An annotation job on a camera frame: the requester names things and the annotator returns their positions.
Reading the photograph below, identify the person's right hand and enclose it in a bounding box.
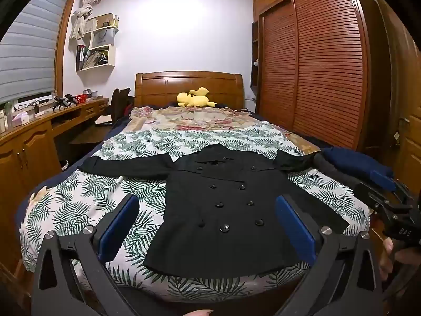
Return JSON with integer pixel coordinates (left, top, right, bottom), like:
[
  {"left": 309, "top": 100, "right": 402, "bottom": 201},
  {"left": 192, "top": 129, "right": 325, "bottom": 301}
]
[{"left": 380, "top": 237, "right": 421, "bottom": 282}]

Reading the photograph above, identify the grey window blind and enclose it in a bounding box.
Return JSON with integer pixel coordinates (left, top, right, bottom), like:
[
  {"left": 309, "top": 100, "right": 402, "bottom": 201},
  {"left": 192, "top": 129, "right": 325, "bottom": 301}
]
[{"left": 0, "top": 0, "right": 73, "bottom": 103}]

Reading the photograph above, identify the beige tied curtain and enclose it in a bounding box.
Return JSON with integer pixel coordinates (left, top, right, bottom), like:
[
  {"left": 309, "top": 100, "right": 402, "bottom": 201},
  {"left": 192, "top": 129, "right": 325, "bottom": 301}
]
[{"left": 70, "top": 0, "right": 100, "bottom": 40}]

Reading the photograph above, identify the yellow plush toy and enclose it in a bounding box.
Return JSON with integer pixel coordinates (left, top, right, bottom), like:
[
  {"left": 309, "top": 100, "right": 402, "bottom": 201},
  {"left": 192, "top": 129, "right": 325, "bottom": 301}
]
[{"left": 177, "top": 86, "right": 218, "bottom": 108}]

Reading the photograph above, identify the black double-breasted coat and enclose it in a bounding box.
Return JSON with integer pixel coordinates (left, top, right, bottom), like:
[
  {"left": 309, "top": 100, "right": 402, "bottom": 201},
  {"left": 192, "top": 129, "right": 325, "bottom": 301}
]
[{"left": 78, "top": 144, "right": 350, "bottom": 279}]

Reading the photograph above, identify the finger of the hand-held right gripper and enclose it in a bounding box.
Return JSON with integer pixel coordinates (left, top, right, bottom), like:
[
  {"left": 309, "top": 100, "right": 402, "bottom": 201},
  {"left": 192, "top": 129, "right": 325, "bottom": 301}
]
[
  {"left": 372, "top": 170, "right": 414, "bottom": 202},
  {"left": 368, "top": 189, "right": 415, "bottom": 228}
]

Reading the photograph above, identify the wooden desk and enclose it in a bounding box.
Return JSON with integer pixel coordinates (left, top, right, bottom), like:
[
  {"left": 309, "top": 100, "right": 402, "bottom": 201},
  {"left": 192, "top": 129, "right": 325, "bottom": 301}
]
[{"left": 0, "top": 97, "right": 111, "bottom": 270}]

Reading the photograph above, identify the wooden louvred wardrobe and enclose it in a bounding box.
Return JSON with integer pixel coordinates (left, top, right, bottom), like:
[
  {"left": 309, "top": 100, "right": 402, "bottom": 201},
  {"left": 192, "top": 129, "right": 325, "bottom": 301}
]
[{"left": 252, "top": 0, "right": 395, "bottom": 155}]

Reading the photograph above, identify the folded navy garment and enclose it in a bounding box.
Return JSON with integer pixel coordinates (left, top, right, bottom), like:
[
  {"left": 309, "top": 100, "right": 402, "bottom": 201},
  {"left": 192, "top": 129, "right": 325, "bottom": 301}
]
[{"left": 320, "top": 147, "right": 393, "bottom": 181}]

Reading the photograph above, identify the black device on desk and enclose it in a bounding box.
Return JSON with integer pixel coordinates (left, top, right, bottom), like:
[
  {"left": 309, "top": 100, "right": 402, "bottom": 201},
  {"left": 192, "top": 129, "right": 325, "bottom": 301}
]
[{"left": 53, "top": 95, "right": 73, "bottom": 111}]

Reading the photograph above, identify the wooden room door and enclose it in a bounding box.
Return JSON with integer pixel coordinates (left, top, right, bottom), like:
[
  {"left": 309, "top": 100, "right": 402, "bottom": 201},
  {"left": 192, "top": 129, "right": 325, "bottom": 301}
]
[{"left": 375, "top": 0, "right": 421, "bottom": 185}]

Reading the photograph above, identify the floral blanket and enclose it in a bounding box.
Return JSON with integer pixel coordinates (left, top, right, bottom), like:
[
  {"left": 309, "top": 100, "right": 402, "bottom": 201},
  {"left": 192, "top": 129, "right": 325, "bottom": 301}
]
[{"left": 128, "top": 105, "right": 321, "bottom": 154}]

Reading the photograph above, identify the white wall shelf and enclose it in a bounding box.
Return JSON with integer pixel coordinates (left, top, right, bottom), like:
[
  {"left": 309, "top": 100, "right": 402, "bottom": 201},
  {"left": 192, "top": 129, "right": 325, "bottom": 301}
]
[{"left": 69, "top": 13, "right": 119, "bottom": 72}]

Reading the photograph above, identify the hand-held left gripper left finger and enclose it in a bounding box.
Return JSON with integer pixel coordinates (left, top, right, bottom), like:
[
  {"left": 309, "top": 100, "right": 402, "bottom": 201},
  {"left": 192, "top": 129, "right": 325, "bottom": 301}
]
[{"left": 31, "top": 194, "right": 142, "bottom": 316}]

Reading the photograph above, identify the dark brown chair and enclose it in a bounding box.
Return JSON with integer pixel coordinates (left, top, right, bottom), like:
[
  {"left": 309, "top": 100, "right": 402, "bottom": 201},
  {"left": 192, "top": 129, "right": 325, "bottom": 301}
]
[{"left": 110, "top": 88, "right": 135, "bottom": 123}]

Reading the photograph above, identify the wooden bed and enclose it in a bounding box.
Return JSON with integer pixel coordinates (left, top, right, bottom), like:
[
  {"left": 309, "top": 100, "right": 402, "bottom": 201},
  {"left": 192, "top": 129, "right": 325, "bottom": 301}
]
[{"left": 18, "top": 71, "right": 372, "bottom": 303}]

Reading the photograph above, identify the white paper bag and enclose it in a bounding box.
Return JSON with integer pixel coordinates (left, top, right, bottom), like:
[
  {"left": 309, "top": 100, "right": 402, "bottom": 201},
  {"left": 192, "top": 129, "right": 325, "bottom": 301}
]
[{"left": 91, "top": 28, "right": 114, "bottom": 48}]

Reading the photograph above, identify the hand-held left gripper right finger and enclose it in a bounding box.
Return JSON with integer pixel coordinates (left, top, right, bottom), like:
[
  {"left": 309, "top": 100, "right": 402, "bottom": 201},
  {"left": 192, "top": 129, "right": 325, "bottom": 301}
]
[{"left": 275, "top": 195, "right": 385, "bottom": 316}]

